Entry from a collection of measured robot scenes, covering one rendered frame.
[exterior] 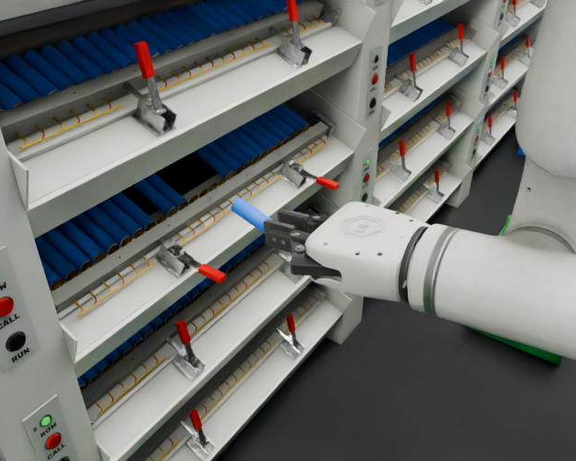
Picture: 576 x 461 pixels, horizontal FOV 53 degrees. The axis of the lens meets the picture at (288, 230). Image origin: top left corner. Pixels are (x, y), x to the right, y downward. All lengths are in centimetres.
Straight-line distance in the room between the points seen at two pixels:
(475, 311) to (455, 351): 84
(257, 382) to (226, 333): 21
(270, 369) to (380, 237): 62
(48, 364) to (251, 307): 41
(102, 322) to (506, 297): 43
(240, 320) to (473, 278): 51
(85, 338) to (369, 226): 33
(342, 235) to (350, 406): 69
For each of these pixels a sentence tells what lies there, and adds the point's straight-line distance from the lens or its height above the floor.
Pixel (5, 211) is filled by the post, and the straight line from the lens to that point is 54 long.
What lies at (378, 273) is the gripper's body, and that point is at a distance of 53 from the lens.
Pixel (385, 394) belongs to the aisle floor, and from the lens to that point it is 124.
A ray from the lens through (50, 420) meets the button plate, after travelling 68.
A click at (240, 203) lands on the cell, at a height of 60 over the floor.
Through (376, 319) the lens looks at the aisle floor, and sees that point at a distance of 139.
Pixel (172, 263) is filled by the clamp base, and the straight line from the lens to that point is 74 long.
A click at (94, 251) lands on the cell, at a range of 73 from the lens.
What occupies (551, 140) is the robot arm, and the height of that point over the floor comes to 77.
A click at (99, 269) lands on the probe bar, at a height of 53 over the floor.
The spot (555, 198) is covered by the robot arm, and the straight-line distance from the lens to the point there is 57.
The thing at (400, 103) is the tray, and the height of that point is 49.
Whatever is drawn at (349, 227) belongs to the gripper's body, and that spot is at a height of 62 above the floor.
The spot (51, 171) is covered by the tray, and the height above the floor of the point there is 68.
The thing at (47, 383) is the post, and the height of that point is 48.
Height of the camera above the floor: 94
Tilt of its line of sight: 35 degrees down
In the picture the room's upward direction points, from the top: straight up
